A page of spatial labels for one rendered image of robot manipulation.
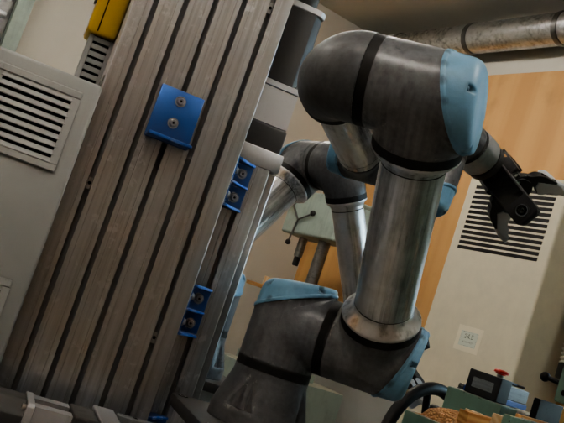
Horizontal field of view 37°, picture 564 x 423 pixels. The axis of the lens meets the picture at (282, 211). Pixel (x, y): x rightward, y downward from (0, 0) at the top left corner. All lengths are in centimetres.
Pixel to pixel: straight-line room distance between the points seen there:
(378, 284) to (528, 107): 296
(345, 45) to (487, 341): 244
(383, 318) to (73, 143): 53
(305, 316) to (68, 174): 42
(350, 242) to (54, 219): 80
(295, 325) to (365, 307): 12
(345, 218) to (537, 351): 155
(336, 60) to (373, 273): 30
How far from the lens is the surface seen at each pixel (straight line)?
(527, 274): 332
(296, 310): 125
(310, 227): 404
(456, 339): 346
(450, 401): 181
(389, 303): 116
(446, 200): 138
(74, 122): 131
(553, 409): 178
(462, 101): 98
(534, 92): 407
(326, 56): 103
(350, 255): 193
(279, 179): 196
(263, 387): 125
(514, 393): 182
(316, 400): 396
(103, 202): 136
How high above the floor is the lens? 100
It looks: 6 degrees up
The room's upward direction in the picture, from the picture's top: 19 degrees clockwise
